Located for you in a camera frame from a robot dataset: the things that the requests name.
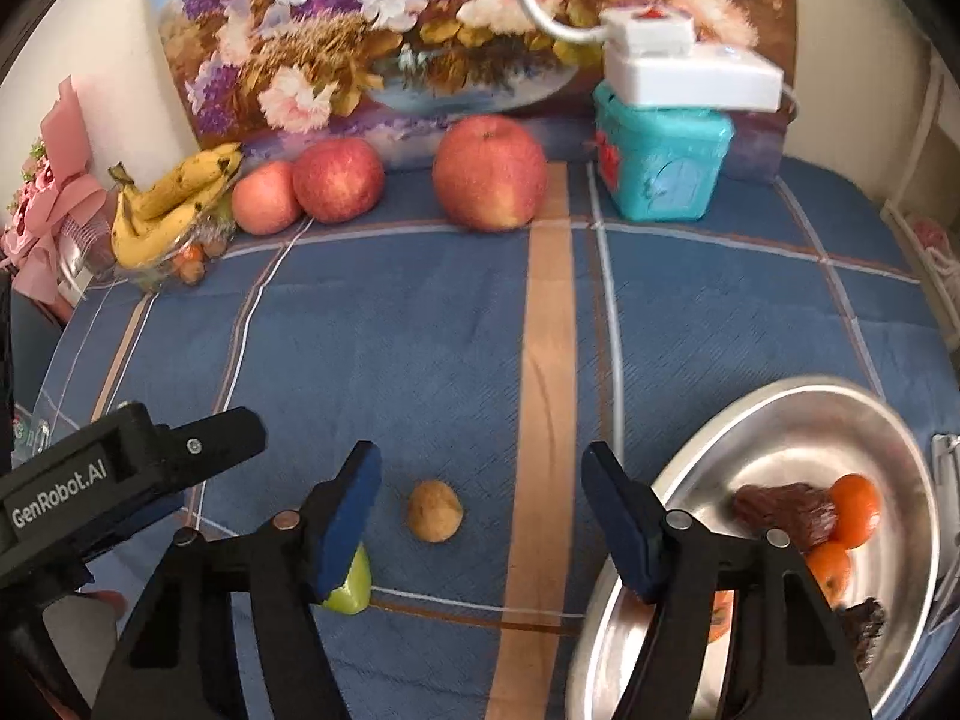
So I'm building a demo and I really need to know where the yellow banana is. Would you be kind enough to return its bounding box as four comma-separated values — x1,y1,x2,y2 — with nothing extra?
131,142,245,220
111,165,230,269

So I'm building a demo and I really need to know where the wrinkled brown dried date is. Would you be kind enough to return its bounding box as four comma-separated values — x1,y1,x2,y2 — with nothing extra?
731,481,841,550
836,596,888,674

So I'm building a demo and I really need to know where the white flat box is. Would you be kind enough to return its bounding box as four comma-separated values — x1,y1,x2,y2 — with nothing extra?
604,45,785,113

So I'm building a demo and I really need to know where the floral painting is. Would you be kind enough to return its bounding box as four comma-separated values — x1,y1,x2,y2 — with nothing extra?
142,0,796,181

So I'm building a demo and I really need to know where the large tangerine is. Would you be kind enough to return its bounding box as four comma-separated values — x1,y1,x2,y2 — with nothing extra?
829,472,882,550
709,589,736,644

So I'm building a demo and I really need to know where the white switch adapter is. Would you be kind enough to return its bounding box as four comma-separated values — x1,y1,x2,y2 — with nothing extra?
602,7,695,57

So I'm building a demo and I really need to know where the clear glass mug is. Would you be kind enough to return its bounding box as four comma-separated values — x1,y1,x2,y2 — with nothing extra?
11,401,57,462

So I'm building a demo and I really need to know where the pink flower bouquet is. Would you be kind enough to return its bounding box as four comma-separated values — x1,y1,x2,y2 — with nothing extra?
0,75,113,316

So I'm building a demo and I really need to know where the red apple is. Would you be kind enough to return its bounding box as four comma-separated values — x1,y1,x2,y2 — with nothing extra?
292,137,386,224
231,161,302,236
433,116,549,233

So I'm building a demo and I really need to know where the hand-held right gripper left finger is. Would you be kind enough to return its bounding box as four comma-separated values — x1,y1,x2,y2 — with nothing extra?
90,441,383,720

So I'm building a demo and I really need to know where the pear-shaped green fruit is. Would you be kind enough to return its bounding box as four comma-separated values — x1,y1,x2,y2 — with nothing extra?
315,544,373,616

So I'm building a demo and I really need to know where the clear glass bowl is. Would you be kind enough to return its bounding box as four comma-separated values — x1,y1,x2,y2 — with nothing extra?
127,214,235,293

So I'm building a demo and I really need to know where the grey metal object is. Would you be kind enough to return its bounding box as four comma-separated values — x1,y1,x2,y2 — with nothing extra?
930,433,960,488

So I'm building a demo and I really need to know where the blue plaid tablecloth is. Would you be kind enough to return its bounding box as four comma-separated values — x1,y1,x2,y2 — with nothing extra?
15,157,960,720

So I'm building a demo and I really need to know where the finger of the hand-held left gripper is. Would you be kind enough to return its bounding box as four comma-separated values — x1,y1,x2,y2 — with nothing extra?
154,406,268,492

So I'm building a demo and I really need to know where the dark cabinet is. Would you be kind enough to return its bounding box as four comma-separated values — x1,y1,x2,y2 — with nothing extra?
0,270,68,421

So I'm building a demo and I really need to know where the white wooden furniture frame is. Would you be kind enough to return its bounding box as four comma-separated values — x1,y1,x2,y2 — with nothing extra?
877,45,960,361

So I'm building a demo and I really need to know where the teal plastic box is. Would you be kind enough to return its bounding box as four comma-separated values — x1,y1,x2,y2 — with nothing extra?
592,82,734,222

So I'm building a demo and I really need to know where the round metal plate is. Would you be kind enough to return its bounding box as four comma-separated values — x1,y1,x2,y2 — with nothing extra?
566,375,942,720

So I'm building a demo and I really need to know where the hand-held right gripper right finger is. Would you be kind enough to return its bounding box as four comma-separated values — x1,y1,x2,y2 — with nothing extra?
581,441,875,720

